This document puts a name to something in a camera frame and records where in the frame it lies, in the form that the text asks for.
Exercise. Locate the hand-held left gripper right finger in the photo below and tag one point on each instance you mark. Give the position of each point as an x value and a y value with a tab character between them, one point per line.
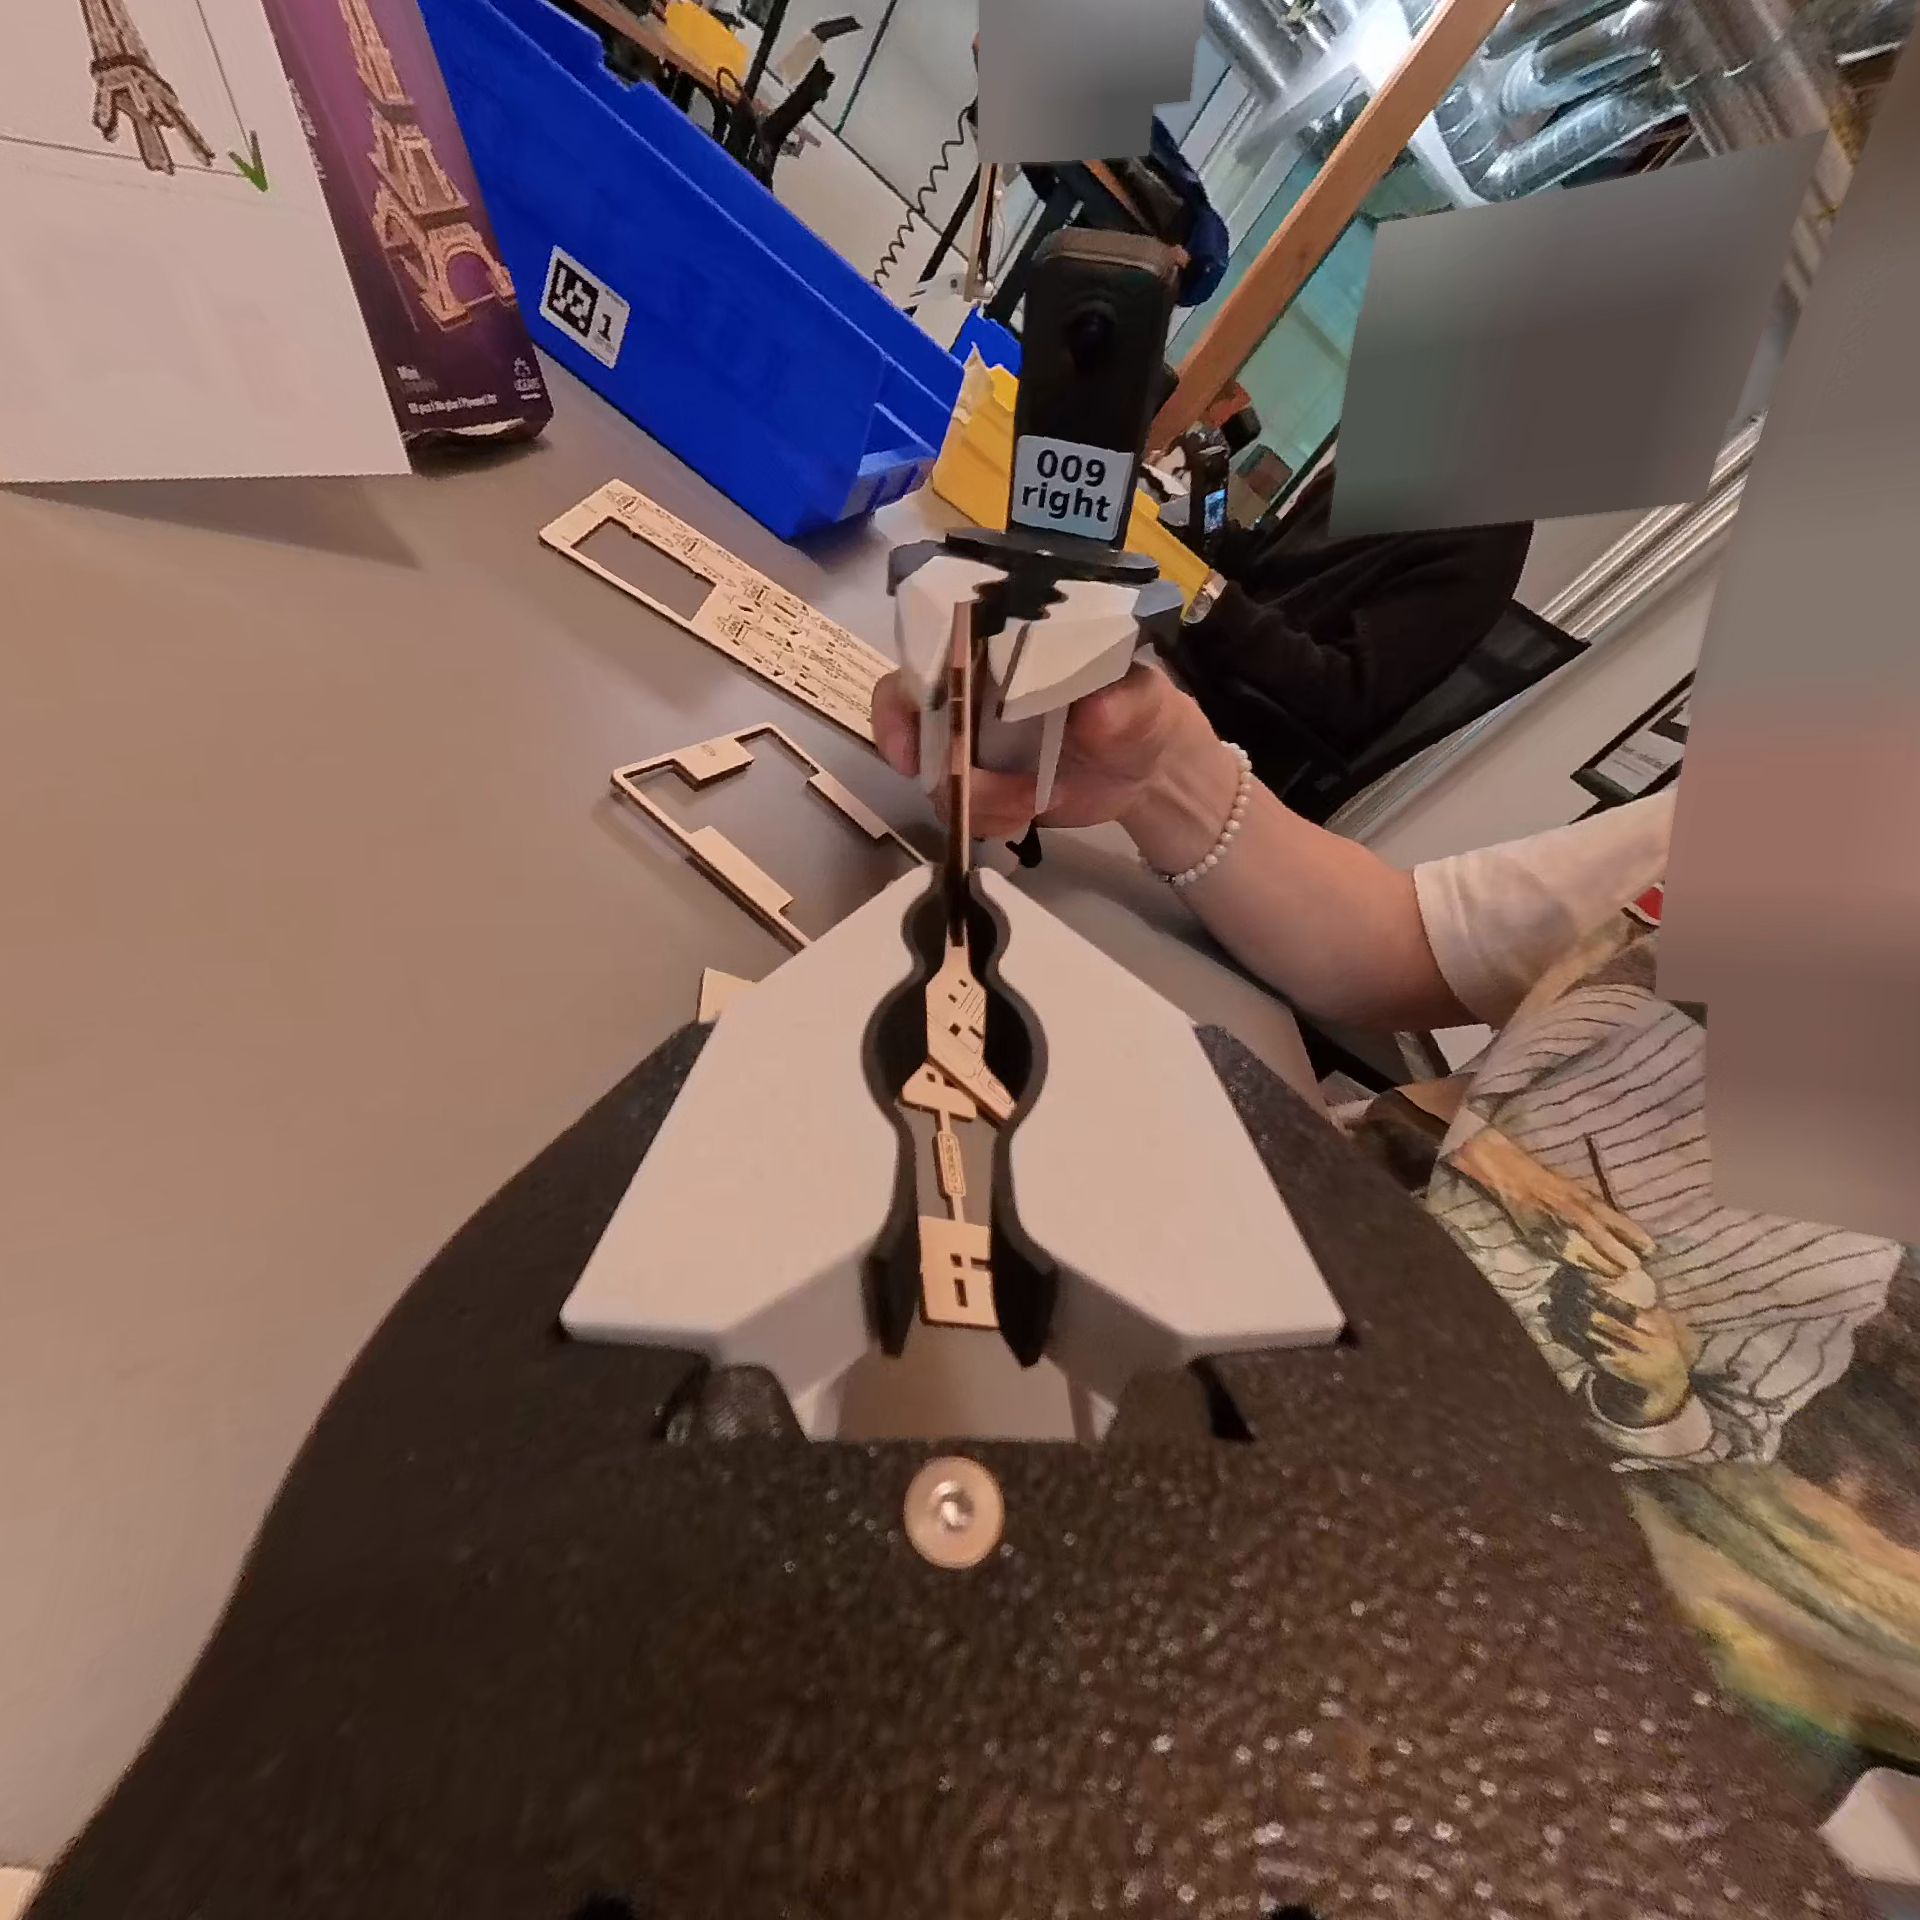
1185	1201

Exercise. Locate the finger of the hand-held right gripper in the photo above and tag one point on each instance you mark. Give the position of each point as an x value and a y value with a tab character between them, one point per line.
1073	653
925	646

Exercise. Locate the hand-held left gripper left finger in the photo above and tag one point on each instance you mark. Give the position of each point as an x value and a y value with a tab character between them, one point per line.
733	1184

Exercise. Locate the wooden four-square frame piece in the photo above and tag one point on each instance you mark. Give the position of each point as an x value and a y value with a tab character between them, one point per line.
956	1275

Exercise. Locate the wooden puzzle sheet square cutout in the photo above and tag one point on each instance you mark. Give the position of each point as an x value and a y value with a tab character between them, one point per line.
713	754

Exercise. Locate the person's right forearm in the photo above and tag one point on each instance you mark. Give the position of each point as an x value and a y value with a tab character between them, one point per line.
1318	915

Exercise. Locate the grey desk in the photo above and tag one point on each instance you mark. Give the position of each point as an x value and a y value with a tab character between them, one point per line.
299	901

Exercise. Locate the person's right hand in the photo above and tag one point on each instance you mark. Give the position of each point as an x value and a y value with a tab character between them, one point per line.
1140	765

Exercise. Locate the wooden puzzle sheet rectangular hole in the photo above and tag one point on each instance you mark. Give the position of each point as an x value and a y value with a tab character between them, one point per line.
809	662

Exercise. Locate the yellow plastic bin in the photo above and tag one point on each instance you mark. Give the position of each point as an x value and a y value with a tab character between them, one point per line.
973	450

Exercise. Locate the dark blue backpack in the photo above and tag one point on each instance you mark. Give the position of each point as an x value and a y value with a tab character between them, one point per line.
1200	225

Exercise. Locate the wooden railing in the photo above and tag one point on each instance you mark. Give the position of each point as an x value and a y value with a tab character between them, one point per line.
1358	166

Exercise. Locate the blue plastic bin white tag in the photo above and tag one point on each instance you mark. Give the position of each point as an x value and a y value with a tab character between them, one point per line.
721	299

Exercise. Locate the purple puzzle box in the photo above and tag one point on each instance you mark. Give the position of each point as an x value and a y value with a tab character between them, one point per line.
420	225

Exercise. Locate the white tower instruction sheet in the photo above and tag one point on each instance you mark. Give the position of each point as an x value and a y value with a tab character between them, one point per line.
148	299

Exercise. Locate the silver ventilation duct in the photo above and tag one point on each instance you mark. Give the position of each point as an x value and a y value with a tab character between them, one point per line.
1621	75

